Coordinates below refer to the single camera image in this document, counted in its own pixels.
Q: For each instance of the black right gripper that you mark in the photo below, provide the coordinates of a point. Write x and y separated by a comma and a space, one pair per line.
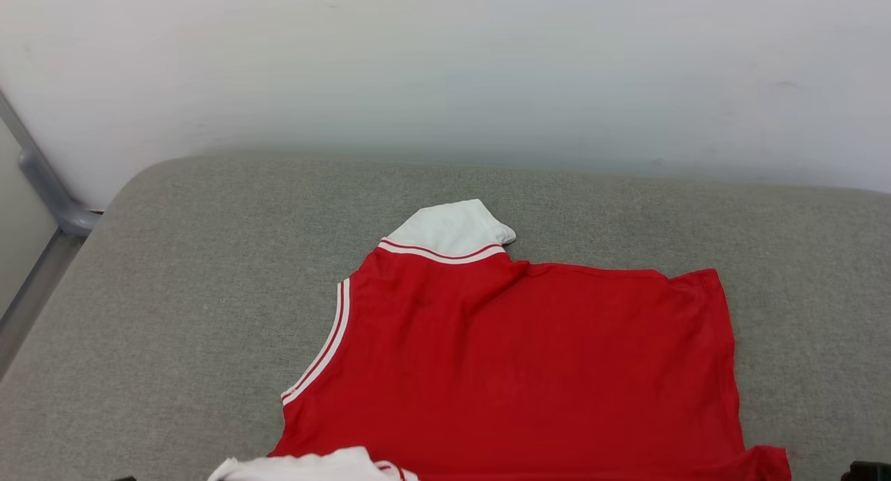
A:
869, 472

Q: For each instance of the red shirt with white sleeves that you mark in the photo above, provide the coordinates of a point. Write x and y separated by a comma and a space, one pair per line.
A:
515, 369

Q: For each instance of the grey metal frame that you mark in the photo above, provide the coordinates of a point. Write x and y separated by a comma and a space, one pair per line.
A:
49, 188

